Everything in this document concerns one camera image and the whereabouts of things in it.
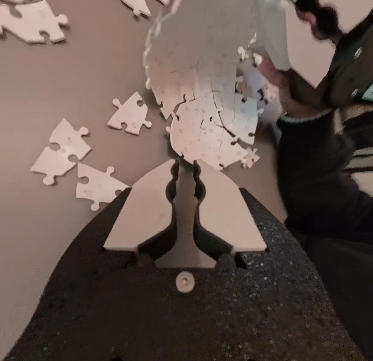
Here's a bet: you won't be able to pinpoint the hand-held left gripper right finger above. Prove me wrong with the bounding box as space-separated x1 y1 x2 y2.
193 159 268 263

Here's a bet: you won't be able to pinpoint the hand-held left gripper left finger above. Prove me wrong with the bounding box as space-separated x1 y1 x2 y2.
103 158 180 261

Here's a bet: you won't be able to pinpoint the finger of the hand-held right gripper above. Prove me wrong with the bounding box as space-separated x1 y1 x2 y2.
256 0 292 71
292 0 345 42

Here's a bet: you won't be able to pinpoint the large white puzzle ball shell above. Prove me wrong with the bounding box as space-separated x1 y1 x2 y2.
142 0 260 121

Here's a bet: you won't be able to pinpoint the small white puzzle ball section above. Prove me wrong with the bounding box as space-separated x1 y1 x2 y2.
166 91 265 171

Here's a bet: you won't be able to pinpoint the person's right forearm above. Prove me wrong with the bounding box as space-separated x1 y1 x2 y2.
275 108 373 242

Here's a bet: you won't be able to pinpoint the scattered white puzzle pieces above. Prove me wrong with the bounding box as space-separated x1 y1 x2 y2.
0 0 179 212

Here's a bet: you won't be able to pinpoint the person's right hand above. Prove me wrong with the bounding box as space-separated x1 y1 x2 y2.
259 58 332 119

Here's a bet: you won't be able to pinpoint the person's dark trousers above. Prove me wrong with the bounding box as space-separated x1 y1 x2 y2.
291 236 373 358

